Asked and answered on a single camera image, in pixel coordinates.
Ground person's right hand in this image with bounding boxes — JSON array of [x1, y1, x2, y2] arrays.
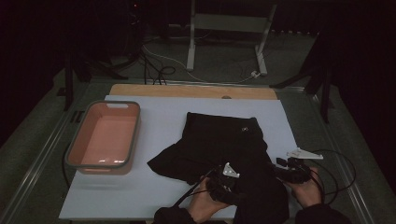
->
[[287, 168, 323, 209]]

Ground metal floor rail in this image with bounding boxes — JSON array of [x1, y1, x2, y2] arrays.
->
[[0, 106, 74, 224], [306, 91, 376, 224], [90, 77, 307, 93]]

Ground black cloth garment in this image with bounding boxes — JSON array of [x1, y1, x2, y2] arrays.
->
[[147, 111, 290, 224]]

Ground right hand-held gripper cable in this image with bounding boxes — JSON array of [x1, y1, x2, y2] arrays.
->
[[306, 148, 358, 206]]

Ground black floor cables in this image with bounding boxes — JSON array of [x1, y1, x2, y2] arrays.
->
[[138, 50, 177, 86]]

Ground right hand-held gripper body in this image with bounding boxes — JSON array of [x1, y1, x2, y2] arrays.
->
[[279, 147, 324, 185]]

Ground pink plastic basket grey rim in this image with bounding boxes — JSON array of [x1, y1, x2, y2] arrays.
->
[[64, 100, 142, 175]]

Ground white table mat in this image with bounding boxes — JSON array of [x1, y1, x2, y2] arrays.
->
[[58, 94, 322, 221]]

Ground person's left hand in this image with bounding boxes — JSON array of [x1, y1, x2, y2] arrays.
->
[[187, 177, 232, 224]]

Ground white metal stand frame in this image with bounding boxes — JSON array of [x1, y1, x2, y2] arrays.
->
[[186, 0, 278, 77]]

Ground dark equipment stand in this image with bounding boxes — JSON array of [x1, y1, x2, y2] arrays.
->
[[124, 0, 149, 63]]

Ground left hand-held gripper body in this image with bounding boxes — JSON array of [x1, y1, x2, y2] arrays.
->
[[206, 161, 241, 204]]

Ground white floor cable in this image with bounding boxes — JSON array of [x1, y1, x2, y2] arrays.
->
[[143, 45, 255, 85]]

